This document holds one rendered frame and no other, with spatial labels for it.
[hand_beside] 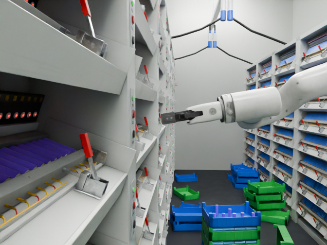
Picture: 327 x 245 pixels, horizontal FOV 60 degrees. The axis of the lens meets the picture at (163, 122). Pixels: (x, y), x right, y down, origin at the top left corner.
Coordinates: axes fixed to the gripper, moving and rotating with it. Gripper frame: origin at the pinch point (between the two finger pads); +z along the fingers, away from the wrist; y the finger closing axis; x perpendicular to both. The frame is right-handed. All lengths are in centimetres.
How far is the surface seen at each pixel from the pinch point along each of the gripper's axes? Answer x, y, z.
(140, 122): -0.9, 42.3, 14.7
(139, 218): -27.7, -1.6, 13.0
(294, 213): -112, 187, -93
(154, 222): -47, 43, 16
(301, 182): -81, 179, -101
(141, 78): 12.6, -1.1, 5.8
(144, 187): -26.0, 26.0, 15.1
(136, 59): 15.0, -18.1, 4.1
